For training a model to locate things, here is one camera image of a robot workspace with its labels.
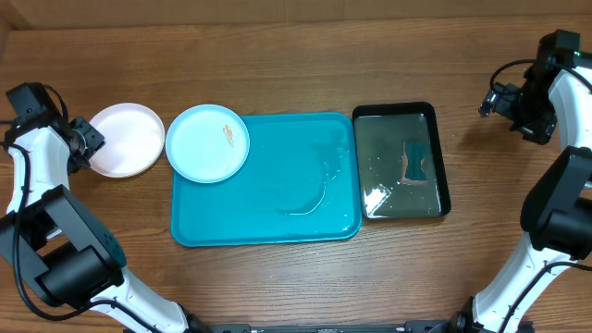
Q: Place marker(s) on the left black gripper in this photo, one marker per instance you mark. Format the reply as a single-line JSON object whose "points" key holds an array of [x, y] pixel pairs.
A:
{"points": [[94, 137]]}

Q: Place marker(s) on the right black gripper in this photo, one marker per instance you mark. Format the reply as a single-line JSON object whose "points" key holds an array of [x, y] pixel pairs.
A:
{"points": [[501, 104]]}

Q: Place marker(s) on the white pink plate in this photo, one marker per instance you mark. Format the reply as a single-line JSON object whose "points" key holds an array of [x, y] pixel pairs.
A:
{"points": [[134, 140]]}

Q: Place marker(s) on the blue rimmed plate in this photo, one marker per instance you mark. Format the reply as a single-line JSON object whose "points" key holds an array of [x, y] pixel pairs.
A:
{"points": [[207, 143]]}

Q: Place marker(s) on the green scrub sponge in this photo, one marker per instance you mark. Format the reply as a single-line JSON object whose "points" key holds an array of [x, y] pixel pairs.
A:
{"points": [[414, 154]]}

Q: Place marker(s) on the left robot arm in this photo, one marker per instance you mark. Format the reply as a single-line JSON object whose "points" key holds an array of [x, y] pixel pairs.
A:
{"points": [[65, 261]]}

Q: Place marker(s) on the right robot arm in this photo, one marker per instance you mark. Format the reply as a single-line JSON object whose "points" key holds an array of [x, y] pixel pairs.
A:
{"points": [[555, 219]]}

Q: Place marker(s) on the teal plastic tray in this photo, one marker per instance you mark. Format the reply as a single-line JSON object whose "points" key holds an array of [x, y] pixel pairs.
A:
{"points": [[299, 184]]}

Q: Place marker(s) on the black water basin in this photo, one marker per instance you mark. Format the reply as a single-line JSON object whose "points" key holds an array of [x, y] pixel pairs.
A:
{"points": [[380, 131]]}

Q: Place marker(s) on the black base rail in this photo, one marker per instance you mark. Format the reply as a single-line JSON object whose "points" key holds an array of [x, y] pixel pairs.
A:
{"points": [[419, 326]]}

